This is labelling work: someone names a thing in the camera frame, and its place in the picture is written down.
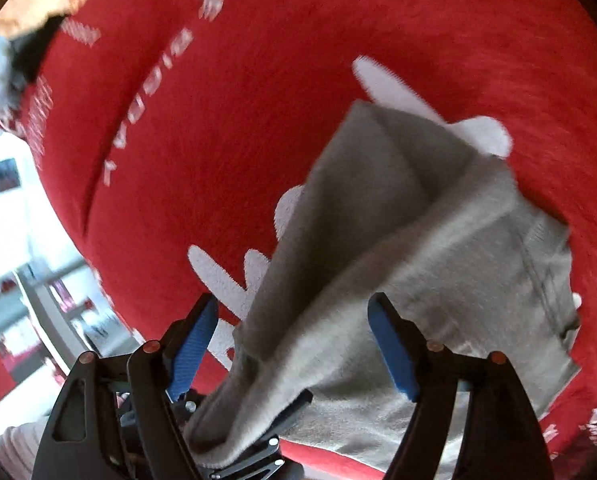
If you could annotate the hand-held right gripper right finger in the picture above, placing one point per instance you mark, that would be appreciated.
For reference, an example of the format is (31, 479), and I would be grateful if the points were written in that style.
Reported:
(391, 350)

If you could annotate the grey metal frame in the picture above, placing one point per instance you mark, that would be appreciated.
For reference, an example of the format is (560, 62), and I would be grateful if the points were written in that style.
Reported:
(48, 320)

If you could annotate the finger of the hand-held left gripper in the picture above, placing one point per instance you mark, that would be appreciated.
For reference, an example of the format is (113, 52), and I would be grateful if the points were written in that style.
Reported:
(291, 412)
(253, 462)

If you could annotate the black cloth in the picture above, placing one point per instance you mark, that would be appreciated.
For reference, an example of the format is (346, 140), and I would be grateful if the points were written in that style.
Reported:
(33, 57)

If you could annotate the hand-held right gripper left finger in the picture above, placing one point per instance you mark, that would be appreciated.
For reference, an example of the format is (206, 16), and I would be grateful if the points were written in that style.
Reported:
(193, 345)

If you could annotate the red furniture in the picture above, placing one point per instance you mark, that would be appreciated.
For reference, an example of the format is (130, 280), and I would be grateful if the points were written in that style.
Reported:
(8, 380)

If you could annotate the white cabinet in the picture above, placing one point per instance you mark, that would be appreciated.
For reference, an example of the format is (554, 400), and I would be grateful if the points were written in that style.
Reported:
(1, 160)

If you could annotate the red printed blanket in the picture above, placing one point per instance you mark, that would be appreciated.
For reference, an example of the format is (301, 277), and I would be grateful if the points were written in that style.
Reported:
(253, 110)

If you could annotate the grey sweater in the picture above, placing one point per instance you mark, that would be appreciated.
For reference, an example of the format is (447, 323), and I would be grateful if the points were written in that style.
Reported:
(378, 240)

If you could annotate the person's pink clothing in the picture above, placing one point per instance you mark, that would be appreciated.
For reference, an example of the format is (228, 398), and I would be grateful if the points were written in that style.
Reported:
(18, 447)

